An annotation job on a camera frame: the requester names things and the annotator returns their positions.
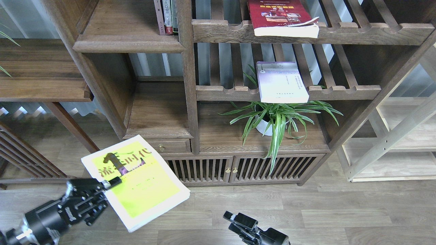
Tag white purple paperback book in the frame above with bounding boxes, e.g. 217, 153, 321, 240
256, 61, 309, 103

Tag white plant pot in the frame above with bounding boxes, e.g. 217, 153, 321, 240
254, 103, 289, 136

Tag dark wooden side table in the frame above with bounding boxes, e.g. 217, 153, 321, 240
0, 38, 99, 190

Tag green spider plant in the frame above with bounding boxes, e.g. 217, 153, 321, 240
225, 64, 342, 162

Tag brass drawer knob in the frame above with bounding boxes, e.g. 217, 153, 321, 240
158, 144, 166, 152

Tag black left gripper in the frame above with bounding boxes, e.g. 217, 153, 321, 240
21, 177, 122, 244

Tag dark green upright book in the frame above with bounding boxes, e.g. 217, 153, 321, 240
170, 0, 179, 36

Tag light wooden shelf rack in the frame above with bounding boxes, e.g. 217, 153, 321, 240
337, 92, 436, 182

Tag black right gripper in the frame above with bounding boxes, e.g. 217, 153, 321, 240
223, 211, 290, 245

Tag maroon book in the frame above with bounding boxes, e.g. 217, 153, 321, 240
154, 0, 167, 36

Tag red paperback book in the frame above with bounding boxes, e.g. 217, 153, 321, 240
247, 0, 319, 38

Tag dark wooden bookshelf cabinet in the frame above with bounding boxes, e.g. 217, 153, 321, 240
42, 0, 435, 185

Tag white red upright book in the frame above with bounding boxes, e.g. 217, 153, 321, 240
161, 0, 173, 35

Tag yellow green paperback book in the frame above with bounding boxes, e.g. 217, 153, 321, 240
81, 135, 190, 232

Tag green leaves at left edge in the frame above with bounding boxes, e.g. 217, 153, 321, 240
0, 22, 21, 78

